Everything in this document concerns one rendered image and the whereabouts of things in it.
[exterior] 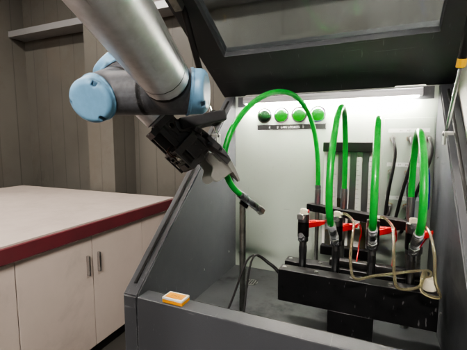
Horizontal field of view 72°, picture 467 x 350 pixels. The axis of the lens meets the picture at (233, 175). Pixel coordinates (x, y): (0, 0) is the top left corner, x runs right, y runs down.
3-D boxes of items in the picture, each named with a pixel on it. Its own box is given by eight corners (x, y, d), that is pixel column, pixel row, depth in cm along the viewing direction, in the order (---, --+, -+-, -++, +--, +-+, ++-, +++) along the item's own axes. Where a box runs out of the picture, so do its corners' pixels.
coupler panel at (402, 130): (379, 222, 96) (384, 117, 93) (379, 220, 99) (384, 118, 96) (429, 227, 91) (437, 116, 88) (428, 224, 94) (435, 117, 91)
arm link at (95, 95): (126, 75, 48) (151, 63, 58) (57, 77, 49) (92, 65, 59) (136, 126, 52) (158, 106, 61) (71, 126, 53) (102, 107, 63)
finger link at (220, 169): (226, 196, 71) (194, 168, 69) (241, 176, 73) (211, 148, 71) (232, 194, 68) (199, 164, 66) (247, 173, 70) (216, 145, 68)
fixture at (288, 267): (276, 326, 81) (277, 267, 79) (287, 307, 90) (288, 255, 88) (434, 364, 67) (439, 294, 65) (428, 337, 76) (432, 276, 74)
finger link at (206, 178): (215, 196, 75) (187, 169, 72) (228, 178, 78) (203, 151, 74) (222, 196, 73) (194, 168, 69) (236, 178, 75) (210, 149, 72)
